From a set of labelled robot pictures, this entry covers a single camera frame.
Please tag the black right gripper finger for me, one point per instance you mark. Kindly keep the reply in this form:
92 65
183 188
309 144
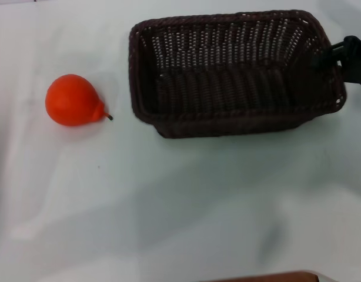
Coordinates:
357 73
349 45

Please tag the dark woven plastic basket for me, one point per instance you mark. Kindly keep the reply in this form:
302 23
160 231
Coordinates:
227 88

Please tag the orange toy pear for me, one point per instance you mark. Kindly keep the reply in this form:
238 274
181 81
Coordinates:
70 100

